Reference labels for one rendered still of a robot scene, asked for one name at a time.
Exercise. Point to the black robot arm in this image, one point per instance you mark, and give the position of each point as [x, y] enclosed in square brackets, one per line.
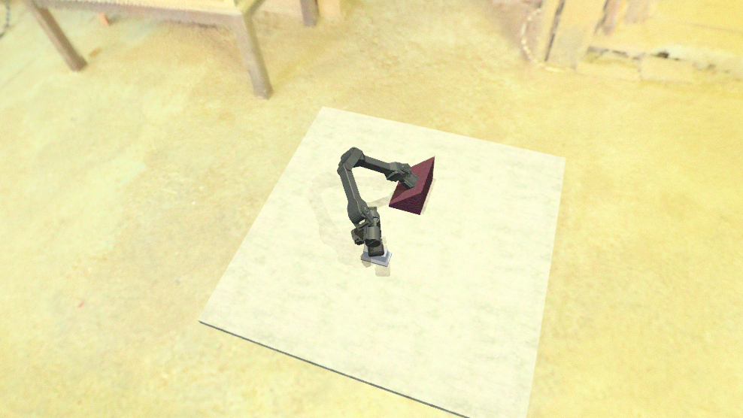
[357, 209]

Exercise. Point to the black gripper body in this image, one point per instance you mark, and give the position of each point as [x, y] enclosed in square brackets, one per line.
[376, 251]

